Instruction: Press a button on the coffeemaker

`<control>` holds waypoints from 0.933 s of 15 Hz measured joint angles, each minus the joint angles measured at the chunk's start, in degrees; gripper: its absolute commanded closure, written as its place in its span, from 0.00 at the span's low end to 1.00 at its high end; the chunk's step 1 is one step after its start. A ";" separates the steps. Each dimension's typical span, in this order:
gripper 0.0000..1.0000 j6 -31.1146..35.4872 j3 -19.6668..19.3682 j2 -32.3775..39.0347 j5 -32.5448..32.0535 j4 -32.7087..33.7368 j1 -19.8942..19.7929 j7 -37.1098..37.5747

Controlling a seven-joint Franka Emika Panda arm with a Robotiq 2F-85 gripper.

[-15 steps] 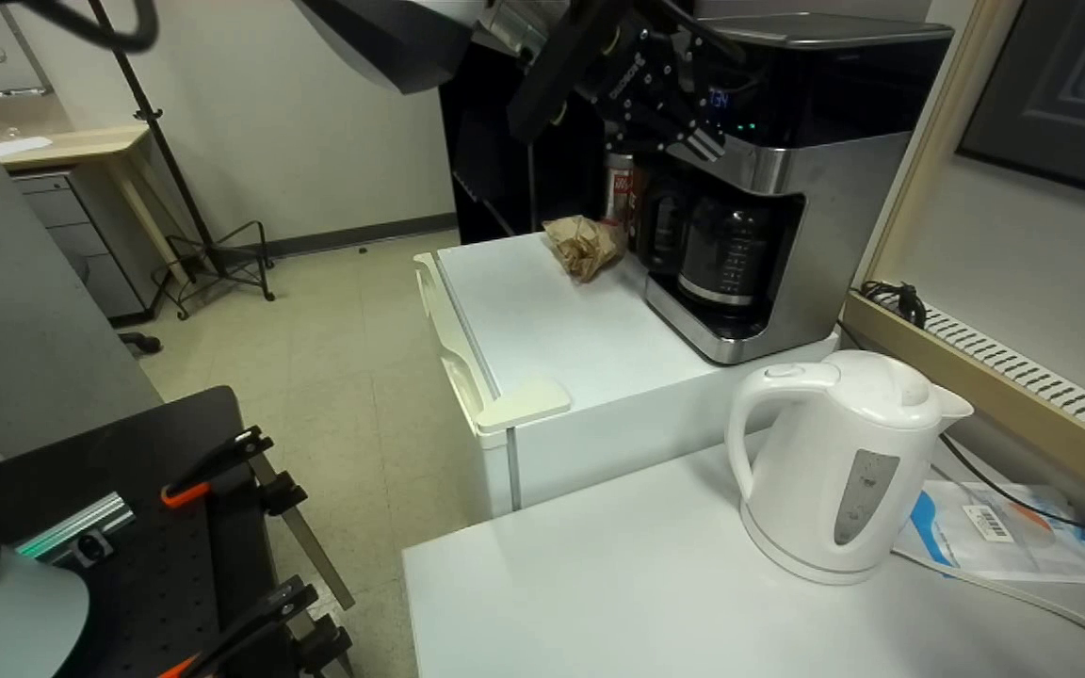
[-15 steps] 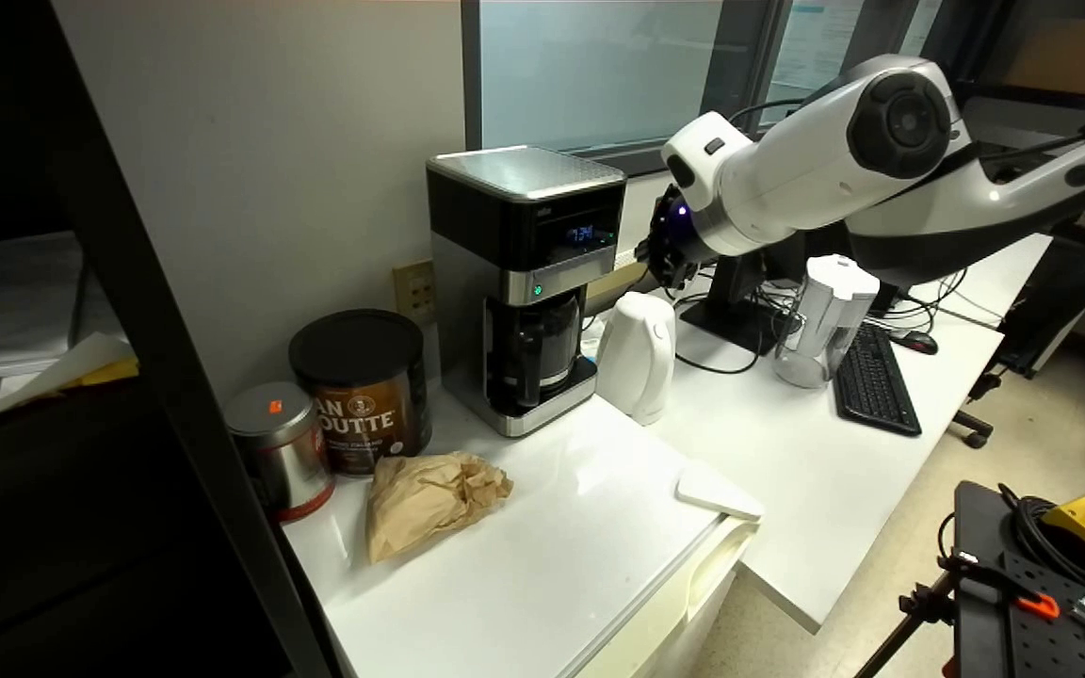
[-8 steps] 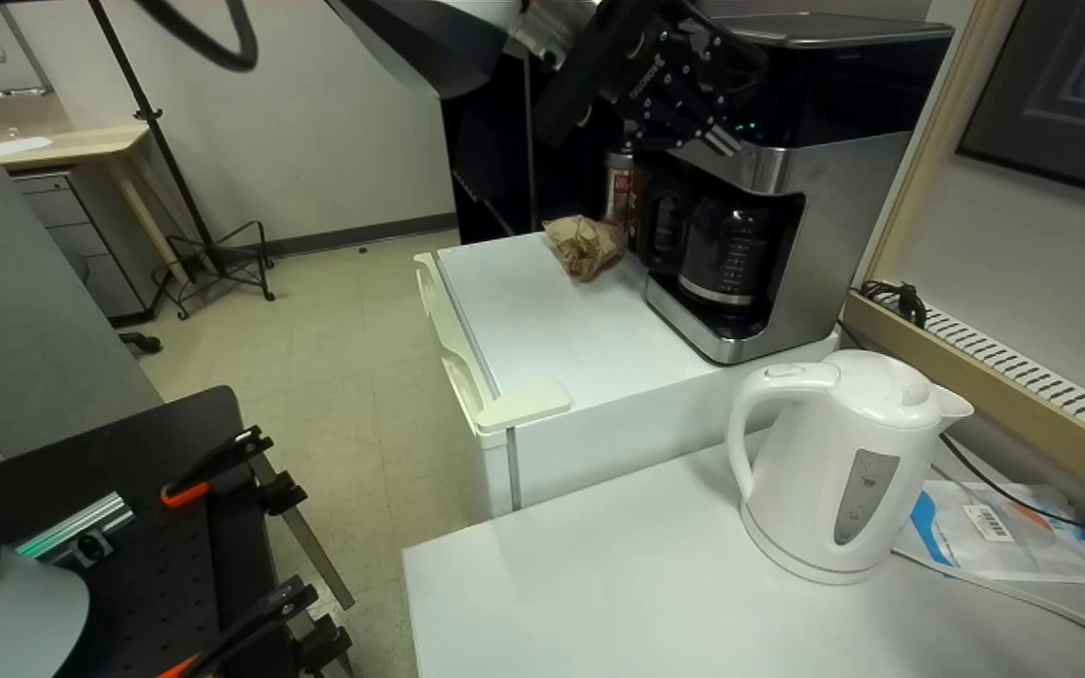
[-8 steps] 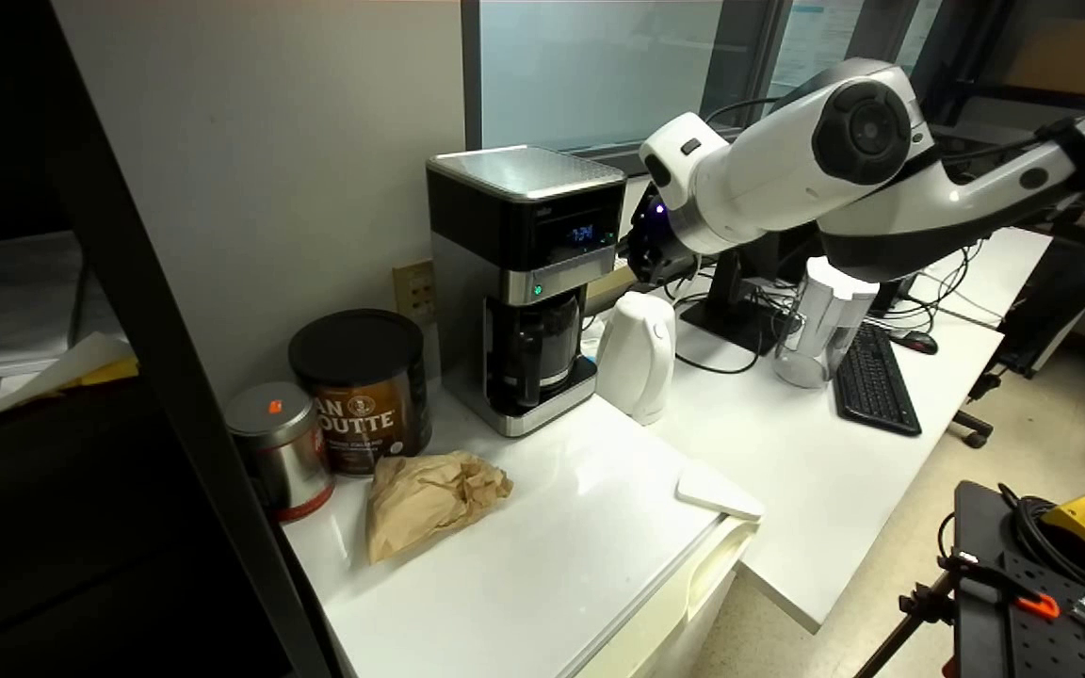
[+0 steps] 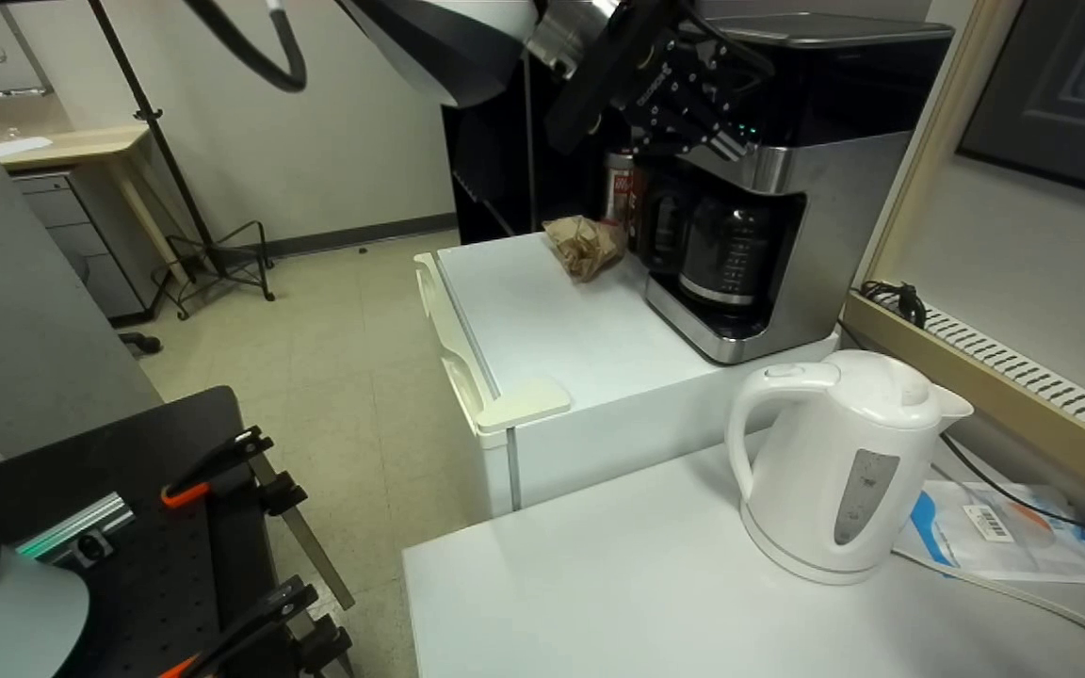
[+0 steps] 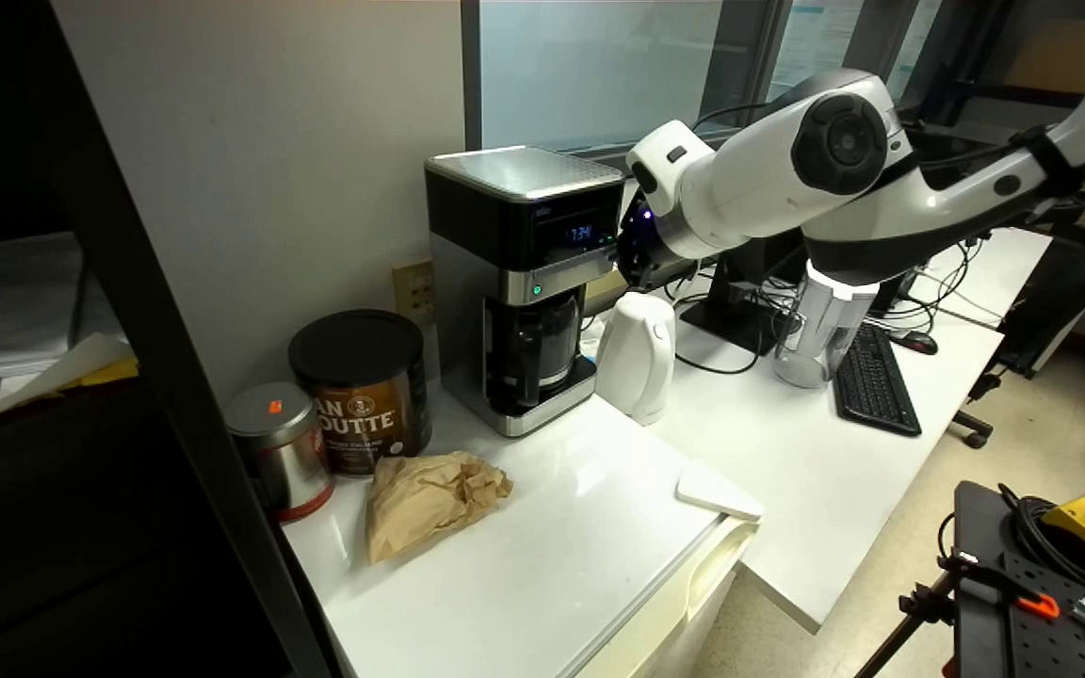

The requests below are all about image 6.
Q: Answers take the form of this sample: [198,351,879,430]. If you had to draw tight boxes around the beige wall outlet plate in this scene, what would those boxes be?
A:
[388,261,439,320]

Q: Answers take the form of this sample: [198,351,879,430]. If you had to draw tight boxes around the glass coffee carafe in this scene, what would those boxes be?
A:
[488,294,589,413]

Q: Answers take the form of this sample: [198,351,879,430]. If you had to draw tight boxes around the white mini fridge cabinet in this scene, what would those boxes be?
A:
[278,390,763,678]

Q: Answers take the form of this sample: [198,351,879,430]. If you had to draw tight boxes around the white water filter pitcher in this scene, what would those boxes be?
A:
[771,270,887,390]

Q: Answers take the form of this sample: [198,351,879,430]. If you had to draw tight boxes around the black keyboard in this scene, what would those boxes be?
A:
[829,320,927,441]

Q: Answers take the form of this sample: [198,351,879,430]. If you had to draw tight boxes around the stack of papers on shelf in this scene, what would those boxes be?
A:
[0,228,143,446]

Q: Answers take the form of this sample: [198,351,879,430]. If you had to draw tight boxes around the black monitor cables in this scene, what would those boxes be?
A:
[902,221,1011,338]

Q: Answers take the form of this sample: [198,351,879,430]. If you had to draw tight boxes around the black shelf frame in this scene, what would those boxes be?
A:
[0,0,344,678]

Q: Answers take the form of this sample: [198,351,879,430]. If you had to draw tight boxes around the thick black cable loop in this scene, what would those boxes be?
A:
[995,483,1085,601]

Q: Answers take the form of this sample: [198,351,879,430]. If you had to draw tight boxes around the black office chair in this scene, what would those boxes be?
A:
[941,228,1085,451]

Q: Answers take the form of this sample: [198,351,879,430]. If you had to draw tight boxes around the crumpled brown paper bag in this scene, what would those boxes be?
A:
[362,447,517,567]

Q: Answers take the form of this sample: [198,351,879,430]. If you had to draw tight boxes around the steel canister with red base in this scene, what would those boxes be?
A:
[224,382,340,528]

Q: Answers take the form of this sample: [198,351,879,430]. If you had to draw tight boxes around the black tripod legs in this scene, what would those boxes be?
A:
[851,571,963,678]

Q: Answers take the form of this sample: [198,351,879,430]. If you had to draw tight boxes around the black perforated cart top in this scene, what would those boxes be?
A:
[944,478,1085,678]

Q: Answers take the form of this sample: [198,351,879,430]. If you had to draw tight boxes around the black computer mouse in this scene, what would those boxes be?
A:
[888,329,941,358]

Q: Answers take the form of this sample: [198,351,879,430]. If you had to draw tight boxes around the black cable on desk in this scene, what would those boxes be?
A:
[672,334,776,382]

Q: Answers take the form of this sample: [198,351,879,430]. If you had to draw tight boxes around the black coffee can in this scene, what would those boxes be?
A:
[288,305,434,478]

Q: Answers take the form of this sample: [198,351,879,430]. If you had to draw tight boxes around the dark window frame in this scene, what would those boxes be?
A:
[457,0,1085,164]

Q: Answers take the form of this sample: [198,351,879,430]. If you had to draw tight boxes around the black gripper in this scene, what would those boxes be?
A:
[614,179,704,294]

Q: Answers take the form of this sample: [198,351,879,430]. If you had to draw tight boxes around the black clamp with orange tips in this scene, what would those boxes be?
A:
[939,552,1067,630]

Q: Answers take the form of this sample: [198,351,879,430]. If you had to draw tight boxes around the black silver drip coffeemaker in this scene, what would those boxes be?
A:
[422,143,628,446]

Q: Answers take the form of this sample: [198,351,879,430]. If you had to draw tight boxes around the black computer monitor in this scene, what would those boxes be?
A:
[683,228,823,358]
[894,118,987,320]

